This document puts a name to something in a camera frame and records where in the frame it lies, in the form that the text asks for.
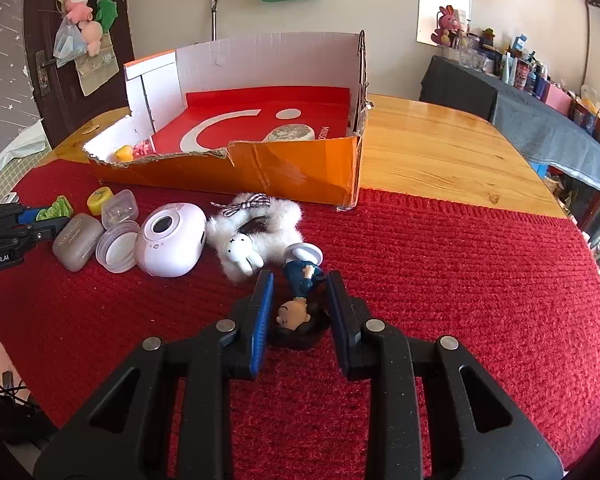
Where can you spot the brown door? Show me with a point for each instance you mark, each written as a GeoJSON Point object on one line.
{"type": "Point", "coordinates": [120, 50]}

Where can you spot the green hanging plush toy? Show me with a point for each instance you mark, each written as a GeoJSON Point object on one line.
{"type": "Point", "coordinates": [107, 12]}

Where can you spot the red woven mat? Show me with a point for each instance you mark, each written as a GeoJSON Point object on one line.
{"type": "Point", "coordinates": [455, 270]}

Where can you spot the row of bottles and jars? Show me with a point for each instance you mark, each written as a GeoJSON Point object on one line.
{"type": "Point", "coordinates": [525, 72]}

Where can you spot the beige cloth pouch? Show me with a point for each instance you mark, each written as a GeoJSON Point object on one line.
{"type": "Point", "coordinates": [97, 72]}

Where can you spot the pink figurine with yellow head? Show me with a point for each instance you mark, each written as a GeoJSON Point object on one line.
{"type": "Point", "coordinates": [123, 154]}

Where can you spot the clear round lid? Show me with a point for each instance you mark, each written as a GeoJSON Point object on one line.
{"type": "Point", "coordinates": [117, 249]}

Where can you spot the grey rounded case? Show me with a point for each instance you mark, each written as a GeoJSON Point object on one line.
{"type": "Point", "coordinates": [77, 241]}

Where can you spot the orange and white cardboard box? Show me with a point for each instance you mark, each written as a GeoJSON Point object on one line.
{"type": "Point", "coordinates": [280, 170]}

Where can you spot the yellow round container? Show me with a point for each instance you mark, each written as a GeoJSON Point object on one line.
{"type": "Point", "coordinates": [100, 200]}

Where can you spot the small clear plastic box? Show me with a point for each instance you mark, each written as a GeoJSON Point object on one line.
{"type": "Point", "coordinates": [119, 207]}

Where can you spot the green chenille scrunchie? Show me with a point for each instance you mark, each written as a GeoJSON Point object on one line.
{"type": "Point", "coordinates": [55, 208]}

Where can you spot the sailor figurine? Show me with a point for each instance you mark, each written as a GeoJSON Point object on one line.
{"type": "Point", "coordinates": [302, 285]}

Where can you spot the clear plastic bag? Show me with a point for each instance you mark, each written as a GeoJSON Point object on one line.
{"type": "Point", "coordinates": [69, 42]}

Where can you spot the pink rabbit plush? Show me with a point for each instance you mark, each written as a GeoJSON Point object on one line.
{"type": "Point", "coordinates": [446, 25]}

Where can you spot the white cream jar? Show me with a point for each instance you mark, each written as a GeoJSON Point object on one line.
{"type": "Point", "coordinates": [287, 133]}

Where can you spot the white fluffy bunny plush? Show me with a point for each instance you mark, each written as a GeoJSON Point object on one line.
{"type": "Point", "coordinates": [240, 250]}

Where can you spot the cloth-covered side table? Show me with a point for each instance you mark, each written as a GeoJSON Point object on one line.
{"type": "Point", "coordinates": [530, 115]}

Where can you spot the red paper liner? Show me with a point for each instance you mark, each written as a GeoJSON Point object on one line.
{"type": "Point", "coordinates": [280, 102]}

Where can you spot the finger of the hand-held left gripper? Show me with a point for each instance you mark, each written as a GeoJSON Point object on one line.
{"type": "Point", "coordinates": [45, 230]}
{"type": "Point", "coordinates": [27, 216]}

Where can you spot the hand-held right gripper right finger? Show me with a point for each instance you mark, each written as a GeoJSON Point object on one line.
{"type": "Point", "coordinates": [337, 325]}

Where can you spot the pink oval case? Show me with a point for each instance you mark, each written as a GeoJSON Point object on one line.
{"type": "Point", "coordinates": [172, 245]}

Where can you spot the pink hanging plush toy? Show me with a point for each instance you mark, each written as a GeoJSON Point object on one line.
{"type": "Point", "coordinates": [80, 7]}

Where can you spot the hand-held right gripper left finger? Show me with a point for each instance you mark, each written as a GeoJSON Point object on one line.
{"type": "Point", "coordinates": [261, 325]}

